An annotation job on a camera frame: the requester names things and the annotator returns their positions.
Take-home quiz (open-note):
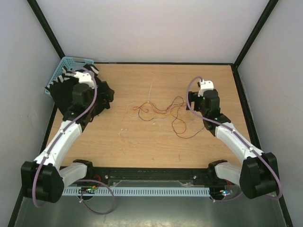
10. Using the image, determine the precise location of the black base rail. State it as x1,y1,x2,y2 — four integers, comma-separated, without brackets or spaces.
94,167,227,187

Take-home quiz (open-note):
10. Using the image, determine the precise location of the black enclosure frame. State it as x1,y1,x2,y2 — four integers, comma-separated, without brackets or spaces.
7,0,294,227

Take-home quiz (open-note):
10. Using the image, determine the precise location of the dark purple wire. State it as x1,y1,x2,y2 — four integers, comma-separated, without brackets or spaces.
137,96,206,140

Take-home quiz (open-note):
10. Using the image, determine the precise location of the red wire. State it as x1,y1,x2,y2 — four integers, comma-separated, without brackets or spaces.
132,96,187,137

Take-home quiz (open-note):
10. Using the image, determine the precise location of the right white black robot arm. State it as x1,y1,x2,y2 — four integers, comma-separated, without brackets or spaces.
186,88,283,200

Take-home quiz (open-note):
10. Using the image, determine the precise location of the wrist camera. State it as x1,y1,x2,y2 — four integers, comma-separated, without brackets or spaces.
73,71,95,89
197,79,214,97

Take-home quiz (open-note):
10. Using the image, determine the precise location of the light blue slotted cable duct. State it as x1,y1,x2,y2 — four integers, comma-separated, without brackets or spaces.
62,187,210,197

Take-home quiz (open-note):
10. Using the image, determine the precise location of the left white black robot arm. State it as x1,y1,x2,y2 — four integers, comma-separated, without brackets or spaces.
21,81,114,208

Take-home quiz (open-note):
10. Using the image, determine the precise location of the black striped cloth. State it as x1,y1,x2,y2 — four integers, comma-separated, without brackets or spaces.
45,64,105,117

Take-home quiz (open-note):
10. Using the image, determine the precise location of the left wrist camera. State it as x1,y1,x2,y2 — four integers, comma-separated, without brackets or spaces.
73,71,95,89

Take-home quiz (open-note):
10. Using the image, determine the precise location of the light blue plastic basket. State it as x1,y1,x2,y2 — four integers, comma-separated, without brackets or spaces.
48,56,94,85

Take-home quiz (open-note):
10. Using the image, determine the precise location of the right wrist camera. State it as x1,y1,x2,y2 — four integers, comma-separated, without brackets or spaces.
197,79,214,97

